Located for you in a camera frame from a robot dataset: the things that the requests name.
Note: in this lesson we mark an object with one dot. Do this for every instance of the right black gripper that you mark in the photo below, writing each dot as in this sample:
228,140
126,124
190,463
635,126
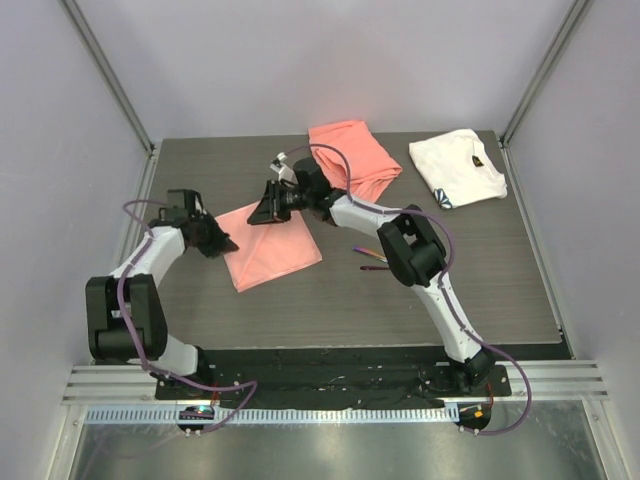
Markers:
269,209

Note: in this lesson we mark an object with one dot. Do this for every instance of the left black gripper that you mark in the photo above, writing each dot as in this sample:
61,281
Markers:
221,244

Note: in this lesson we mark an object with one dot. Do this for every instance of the pink satin napkin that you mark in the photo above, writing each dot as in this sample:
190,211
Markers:
266,252

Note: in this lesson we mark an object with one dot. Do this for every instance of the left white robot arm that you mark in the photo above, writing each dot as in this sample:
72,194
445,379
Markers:
125,318

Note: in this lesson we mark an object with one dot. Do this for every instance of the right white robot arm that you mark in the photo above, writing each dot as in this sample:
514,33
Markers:
415,255

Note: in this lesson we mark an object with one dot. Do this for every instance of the folded coral cloth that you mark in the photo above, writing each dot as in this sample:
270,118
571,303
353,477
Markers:
372,168

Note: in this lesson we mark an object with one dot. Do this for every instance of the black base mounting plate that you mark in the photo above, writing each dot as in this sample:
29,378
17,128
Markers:
374,378

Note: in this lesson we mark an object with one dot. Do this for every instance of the folded white shirt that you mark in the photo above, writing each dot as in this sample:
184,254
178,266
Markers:
457,169

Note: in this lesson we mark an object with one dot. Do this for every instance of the left aluminium frame post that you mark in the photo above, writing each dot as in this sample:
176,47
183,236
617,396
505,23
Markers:
87,36

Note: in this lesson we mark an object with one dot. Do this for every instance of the aluminium frame post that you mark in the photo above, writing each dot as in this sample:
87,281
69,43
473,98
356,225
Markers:
568,28
87,36

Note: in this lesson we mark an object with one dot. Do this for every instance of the white slotted cable duct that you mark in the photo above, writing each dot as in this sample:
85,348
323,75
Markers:
193,415

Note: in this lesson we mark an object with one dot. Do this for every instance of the right aluminium frame post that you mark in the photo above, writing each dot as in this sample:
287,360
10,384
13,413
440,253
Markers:
568,28

